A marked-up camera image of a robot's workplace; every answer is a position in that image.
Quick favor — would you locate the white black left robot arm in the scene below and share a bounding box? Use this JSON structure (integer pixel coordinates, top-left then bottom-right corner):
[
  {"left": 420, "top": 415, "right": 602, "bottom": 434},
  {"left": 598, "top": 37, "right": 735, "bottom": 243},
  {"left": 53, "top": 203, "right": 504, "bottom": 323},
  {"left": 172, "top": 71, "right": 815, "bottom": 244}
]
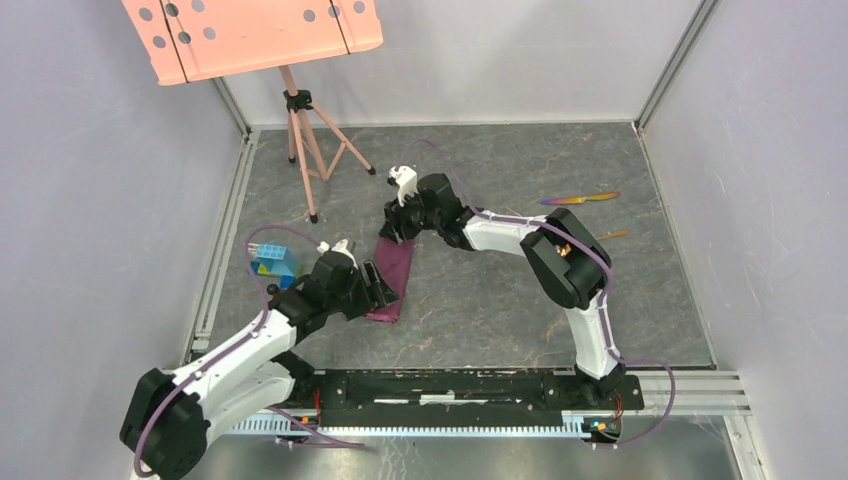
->
[{"left": 119, "top": 249, "right": 399, "bottom": 479}]

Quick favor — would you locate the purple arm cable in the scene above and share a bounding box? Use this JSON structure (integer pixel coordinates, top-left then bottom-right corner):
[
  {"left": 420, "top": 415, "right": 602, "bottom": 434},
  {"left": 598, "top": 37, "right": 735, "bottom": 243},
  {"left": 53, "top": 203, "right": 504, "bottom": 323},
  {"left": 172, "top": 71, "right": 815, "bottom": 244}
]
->
[
  {"left": 397, "top": 139, "right": 677, "bottom": 449},
  {"left": 132, "top": 223, "right": 367, "bottom": 480}
]

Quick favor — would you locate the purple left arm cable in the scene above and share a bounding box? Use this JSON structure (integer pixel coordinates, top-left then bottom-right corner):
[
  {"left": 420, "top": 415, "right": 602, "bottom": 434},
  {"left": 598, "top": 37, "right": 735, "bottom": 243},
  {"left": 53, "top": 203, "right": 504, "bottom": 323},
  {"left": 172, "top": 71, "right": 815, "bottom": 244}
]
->
[{"left": 132, "top": 223, "right": 367, "bottom": 480}]

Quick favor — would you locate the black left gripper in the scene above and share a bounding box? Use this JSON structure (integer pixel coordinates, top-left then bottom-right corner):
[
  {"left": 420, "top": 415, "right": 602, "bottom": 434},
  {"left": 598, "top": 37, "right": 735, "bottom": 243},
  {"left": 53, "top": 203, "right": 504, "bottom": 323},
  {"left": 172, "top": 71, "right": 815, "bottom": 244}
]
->
[{"left": 325, "top": 258, "right": 398, "bottom": 321}]

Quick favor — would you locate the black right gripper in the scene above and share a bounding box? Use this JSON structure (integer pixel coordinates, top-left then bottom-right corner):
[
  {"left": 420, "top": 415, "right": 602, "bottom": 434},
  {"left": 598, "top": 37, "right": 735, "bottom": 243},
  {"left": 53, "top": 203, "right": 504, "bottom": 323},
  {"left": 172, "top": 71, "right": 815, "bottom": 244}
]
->
[{"left": 380, "top": 185, "right": 443, "bottom": 245}]

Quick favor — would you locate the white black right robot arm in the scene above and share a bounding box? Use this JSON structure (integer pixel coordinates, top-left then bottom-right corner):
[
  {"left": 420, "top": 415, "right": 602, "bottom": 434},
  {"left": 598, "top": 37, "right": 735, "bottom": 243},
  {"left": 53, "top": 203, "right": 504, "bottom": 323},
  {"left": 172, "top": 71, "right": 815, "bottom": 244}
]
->
[{"left": 378, "top": 166, "right": 626, "bottom": 408}]

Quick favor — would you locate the magenta satin napkin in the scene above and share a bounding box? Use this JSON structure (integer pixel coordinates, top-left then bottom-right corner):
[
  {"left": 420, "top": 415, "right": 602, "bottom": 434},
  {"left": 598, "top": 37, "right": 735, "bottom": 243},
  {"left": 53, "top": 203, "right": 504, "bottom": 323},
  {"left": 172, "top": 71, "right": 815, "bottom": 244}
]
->
[{"left": 366, "top": 237, "right": 416, "bottom": 324}]

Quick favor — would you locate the pink music stand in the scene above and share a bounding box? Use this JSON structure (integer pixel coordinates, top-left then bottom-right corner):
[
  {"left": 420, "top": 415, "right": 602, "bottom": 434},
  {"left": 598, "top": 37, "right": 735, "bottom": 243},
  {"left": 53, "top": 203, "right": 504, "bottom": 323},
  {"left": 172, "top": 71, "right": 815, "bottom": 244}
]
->
[{"left": 122, "top": 0, "right": 383, "bottom": 223}]

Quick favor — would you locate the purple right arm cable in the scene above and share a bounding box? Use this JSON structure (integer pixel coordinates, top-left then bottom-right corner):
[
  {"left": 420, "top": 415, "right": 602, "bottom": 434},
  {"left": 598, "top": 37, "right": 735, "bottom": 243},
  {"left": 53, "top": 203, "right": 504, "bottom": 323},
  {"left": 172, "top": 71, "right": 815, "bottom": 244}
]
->
[{"left": 397, "top": 139, "right": 677, "bottom": 449}]

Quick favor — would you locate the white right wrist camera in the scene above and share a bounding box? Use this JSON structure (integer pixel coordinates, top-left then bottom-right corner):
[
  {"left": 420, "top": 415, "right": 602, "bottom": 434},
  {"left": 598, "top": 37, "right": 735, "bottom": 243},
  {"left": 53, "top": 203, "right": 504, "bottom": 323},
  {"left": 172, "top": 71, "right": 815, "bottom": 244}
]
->
[{"left": 387, "top": 165, "right": 419, "bottom": 207}]

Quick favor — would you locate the colourful toy block set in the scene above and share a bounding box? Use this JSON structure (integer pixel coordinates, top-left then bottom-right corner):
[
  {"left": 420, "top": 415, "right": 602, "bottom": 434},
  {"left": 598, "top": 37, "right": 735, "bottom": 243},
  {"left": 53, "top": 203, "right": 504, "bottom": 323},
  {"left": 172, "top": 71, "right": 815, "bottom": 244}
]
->
[{"left": 247, "top": 243, "right": 303, "bottom": 297}]

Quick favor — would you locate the gold spoon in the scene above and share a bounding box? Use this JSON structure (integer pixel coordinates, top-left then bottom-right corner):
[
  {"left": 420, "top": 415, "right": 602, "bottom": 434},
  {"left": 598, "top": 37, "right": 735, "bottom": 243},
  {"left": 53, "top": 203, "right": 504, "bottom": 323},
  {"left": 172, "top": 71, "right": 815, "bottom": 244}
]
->
[{"left": 556, "top": 229, "right": 630, "bottom": 257}]

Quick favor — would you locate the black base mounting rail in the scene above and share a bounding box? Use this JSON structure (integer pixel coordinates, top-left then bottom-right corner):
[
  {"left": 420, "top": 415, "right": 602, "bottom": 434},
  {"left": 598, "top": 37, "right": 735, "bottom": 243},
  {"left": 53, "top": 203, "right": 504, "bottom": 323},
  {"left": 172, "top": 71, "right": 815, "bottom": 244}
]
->
[{"left": 277, "top": 368, "right": 645, "bottom": 429}]

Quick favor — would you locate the iridescent rainbow knife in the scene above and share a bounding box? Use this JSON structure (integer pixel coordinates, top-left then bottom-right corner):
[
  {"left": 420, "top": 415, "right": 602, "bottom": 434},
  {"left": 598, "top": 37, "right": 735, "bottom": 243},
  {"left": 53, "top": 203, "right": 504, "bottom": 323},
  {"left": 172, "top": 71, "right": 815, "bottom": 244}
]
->
[{"left": 539, "top": 191, "right": 621, "bottom": 206}]

